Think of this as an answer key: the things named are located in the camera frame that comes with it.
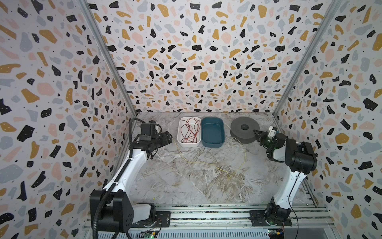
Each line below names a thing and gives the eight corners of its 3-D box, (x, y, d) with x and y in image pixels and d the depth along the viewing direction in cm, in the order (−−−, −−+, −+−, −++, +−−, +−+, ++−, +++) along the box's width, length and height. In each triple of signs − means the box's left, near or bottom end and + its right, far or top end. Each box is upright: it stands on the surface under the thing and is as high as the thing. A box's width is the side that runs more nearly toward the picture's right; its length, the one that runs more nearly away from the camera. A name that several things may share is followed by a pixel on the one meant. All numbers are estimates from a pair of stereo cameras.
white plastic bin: (176, 146, 104) (175, 141, 100) (179, 121, 119) (178, 116, 115) (201, 146, 104) (201, 142, 100) (201, 121, 119) (201, 116, 115)
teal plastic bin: (201, 147, 104) (201, 142, 99) (201, 122, 119) (201, 117, 114) (225, 147, 104) (226, 142, 99) (222, 122, 119) (223, 117, 114)
